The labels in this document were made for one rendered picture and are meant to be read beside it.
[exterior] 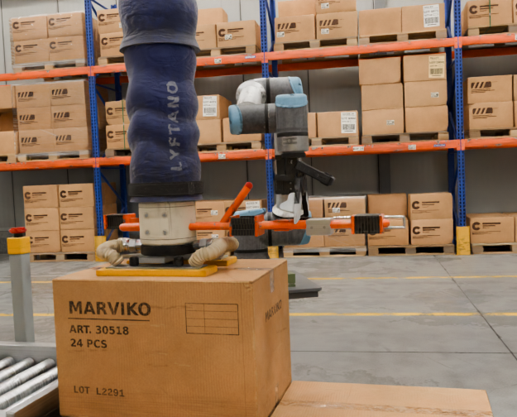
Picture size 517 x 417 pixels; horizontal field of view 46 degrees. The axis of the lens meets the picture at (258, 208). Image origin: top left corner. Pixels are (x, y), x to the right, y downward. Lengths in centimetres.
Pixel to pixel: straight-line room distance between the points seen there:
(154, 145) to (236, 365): 65
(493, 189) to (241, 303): 898
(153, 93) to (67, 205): 835
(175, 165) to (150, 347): 51
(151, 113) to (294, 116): 41
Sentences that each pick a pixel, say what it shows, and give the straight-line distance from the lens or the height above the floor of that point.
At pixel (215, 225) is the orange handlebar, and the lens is 178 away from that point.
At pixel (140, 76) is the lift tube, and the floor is 151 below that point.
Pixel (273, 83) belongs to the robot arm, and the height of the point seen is 157.
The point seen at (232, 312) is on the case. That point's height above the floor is 86.
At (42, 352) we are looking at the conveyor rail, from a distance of 256.
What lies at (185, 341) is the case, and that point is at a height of 78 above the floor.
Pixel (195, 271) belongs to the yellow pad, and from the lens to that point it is 170.
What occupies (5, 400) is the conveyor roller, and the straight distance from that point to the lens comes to 217.
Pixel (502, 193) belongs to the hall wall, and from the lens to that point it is 1044.
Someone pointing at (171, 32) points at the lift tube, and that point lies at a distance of 181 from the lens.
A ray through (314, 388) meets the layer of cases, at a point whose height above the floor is 54.
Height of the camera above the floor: 121
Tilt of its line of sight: 3 degrees down
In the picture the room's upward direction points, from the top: 2 degrees counter-clockwise
